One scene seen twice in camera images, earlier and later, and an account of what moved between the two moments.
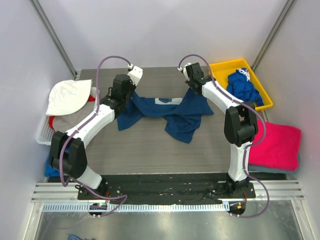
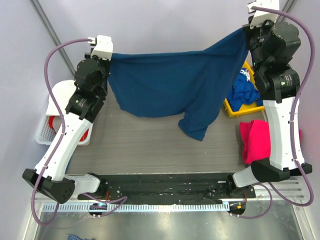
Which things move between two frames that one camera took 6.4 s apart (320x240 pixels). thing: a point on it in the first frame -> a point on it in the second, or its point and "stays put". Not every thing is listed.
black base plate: [140, 188] stays put
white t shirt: [67, 96] stays put
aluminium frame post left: [53, 36] stays put
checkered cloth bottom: [72, 237] stays put
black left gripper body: [129, 92] -> [104, 63]
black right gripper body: [191, 83] -> [252, 33]
